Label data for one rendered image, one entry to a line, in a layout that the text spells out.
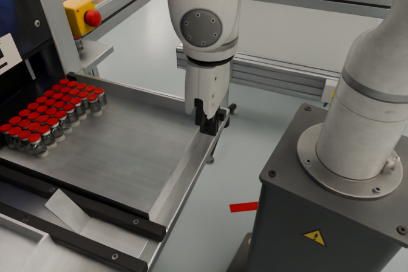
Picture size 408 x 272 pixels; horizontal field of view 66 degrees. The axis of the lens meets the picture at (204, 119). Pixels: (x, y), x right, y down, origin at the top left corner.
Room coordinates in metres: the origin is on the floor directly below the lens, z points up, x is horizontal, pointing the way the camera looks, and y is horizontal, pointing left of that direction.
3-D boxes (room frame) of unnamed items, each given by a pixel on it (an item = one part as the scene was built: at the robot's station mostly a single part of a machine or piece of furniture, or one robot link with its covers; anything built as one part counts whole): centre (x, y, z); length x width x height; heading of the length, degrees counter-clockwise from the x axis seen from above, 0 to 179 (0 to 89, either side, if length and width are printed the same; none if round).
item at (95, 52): (0.78, 0.35, 0.87); 0.14 x 0.13 x 0.02; 69
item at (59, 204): (0.24, 0.15, 0.91); 0.14 x 0.03 x 0.06; 69
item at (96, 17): (0.74, 0.27, 0.99); 0.04 x 0.04 x 0.04; 69
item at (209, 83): (0.43, -0.01, 1.03); 0.10 x 0.08 x 0.11; 159
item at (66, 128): (0.47, 0.27, 0.90); 0.18 x 0.02 x 0.05; 158
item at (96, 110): (0.51, 0.23, 0.90); 0.02 x 0.02 x 0.05
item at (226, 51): (0.43, -0.01, 1.09); 0.09 x 0.08 x 0.03; 159
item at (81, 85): (0.48, 0.29, 0.90); 0.18 x 0.02 x 0.05; 158
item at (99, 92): (0.53, 0.22, 0.90); 0.02 x 0.02 x 0.05
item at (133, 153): (0.43, 0.19, 0.90); 0.34 x 0.26 x 0.04; 68
